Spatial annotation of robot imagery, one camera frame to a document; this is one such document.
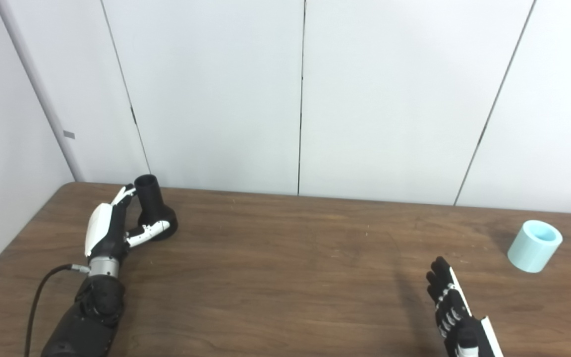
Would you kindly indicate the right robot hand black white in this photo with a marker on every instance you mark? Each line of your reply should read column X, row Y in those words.
column 456, row 317

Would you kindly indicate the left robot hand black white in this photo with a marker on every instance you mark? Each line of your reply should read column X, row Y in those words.
column 103, row 228

